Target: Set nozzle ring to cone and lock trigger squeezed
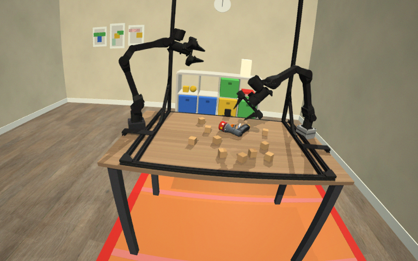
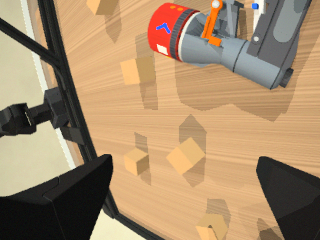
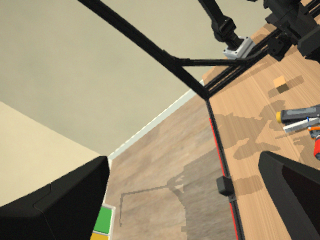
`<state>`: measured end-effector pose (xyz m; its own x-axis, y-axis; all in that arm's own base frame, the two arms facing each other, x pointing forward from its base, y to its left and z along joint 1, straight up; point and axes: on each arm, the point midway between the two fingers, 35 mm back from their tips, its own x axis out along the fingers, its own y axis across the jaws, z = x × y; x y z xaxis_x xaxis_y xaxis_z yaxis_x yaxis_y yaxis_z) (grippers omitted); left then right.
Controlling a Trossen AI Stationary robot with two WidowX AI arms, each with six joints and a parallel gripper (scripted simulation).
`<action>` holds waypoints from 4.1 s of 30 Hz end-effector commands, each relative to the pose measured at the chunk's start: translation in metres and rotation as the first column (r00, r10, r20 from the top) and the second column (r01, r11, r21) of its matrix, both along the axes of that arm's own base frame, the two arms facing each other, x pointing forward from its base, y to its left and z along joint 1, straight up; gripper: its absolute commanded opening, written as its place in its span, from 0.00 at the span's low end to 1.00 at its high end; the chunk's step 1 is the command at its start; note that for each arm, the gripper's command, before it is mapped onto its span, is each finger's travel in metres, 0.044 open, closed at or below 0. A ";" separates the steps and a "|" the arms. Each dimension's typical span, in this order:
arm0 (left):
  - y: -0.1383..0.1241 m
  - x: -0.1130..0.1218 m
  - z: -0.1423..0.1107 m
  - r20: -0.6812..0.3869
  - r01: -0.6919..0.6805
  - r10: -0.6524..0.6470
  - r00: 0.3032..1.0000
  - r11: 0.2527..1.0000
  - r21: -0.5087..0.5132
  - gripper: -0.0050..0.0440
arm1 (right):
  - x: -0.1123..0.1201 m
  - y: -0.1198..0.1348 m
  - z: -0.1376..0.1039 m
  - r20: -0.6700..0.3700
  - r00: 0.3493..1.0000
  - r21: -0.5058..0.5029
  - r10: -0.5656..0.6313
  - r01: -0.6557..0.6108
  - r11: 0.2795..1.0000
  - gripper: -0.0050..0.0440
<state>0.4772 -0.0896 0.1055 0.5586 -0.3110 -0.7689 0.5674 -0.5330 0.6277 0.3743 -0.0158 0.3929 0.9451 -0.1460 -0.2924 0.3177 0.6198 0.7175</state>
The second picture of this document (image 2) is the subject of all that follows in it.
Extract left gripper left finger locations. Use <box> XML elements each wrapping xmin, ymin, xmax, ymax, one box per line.
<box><xmin>0</xmin><ymin>154</ymin><xmax>113</xmax><ymax>240</ymax></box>

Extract small tan cube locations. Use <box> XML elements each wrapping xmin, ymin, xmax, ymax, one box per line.
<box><xmin>196</xmin><ymin>213</ymin><xmax>228</xmax><ymax>240</ymax></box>
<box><xmin>87</xmin><ymin>0</ymin><xmax>118</xmax><ymax>15</ymax></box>
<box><xmin>121</xmin><ymin>56</ymin><xmax>156</xmax><ymax>84</ymax></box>
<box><xmin>124</xmin><ymin>148</ymin><xmax>149</xmax><ymax>176</ymax></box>
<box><xmin>167</xmin><ymin>137</ymin><xmax>206</xmax><ymax>175</ymax></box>

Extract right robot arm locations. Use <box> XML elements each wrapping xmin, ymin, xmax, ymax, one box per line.
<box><xmin>0</xmin><ymin>99</ymin><xmax>54</xmax><ymax>138</ymax></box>

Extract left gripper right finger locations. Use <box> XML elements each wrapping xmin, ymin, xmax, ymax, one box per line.
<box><xmin>256</xmin><ymin>156</ymin><xmax>320</xmax><ymax>240</ymax></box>

